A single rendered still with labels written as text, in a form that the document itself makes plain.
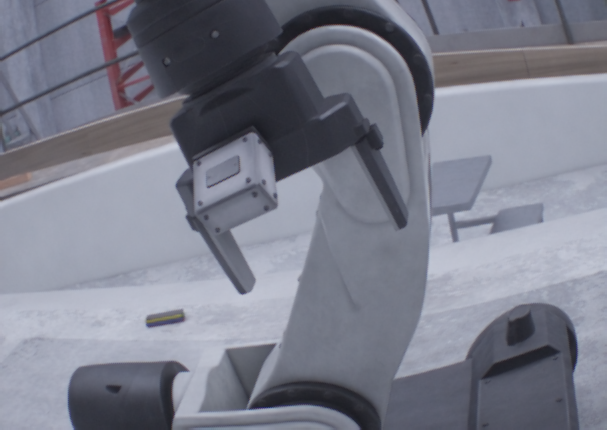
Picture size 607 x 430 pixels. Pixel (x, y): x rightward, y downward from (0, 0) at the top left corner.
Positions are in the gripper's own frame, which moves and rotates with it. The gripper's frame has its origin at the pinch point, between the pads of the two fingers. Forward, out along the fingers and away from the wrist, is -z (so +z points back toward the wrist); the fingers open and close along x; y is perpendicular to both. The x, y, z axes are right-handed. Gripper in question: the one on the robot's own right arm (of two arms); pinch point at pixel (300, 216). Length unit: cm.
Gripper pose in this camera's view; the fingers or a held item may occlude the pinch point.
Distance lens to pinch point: 59.1
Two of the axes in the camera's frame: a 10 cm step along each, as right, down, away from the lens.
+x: 8.8, -3.9, -2.7
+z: -4.6, -8.6, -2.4
